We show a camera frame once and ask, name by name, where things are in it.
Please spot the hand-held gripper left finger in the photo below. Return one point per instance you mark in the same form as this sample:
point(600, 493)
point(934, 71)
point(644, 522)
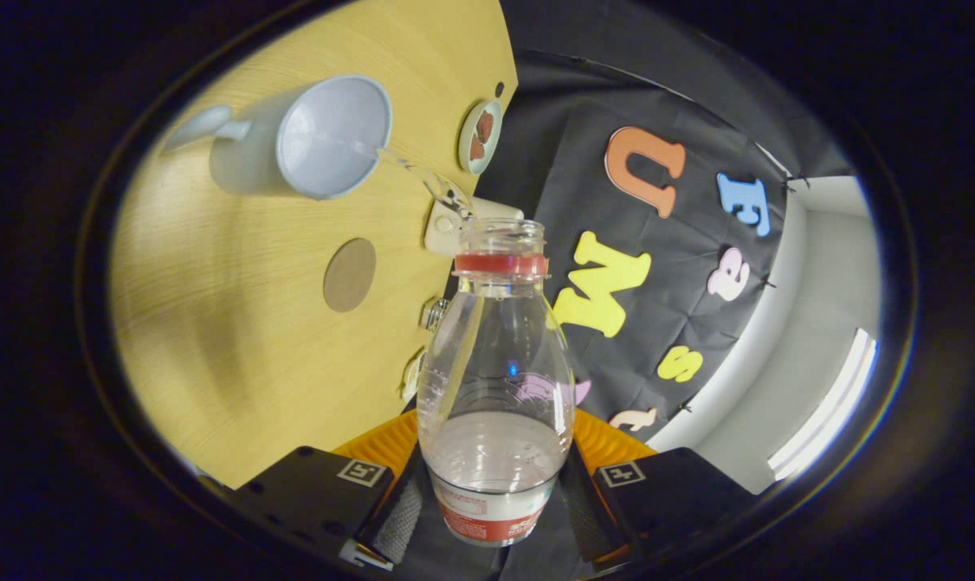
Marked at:
point(318, 492)

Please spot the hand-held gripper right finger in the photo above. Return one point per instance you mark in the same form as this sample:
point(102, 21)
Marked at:
point(665, 492)

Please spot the clear juice bottle red label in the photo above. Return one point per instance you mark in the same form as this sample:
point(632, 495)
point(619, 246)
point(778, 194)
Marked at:
point(495, 452)

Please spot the round brown coaster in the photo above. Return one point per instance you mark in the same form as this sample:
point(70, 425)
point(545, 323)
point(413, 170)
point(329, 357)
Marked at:
point(349, 275)

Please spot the pale grey cup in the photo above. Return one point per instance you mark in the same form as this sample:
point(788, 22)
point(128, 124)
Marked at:
point(334, 137)

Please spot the white food tray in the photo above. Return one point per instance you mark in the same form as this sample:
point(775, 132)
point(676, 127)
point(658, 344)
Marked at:
point(412, 376)

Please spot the long ceiling light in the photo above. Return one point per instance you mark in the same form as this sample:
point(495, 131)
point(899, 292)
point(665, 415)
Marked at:
point(826, 407)

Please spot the wooden table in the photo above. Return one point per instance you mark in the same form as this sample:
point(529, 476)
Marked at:
point(237, 323)

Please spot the white toaster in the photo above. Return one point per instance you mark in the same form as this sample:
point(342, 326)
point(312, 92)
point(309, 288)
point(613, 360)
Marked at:
point(443, 238)

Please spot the black backdrop cloth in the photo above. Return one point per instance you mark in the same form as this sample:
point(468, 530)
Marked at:
point(584, 194)

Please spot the pale green plate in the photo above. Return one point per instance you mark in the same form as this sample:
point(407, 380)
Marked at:
point(465, 145)

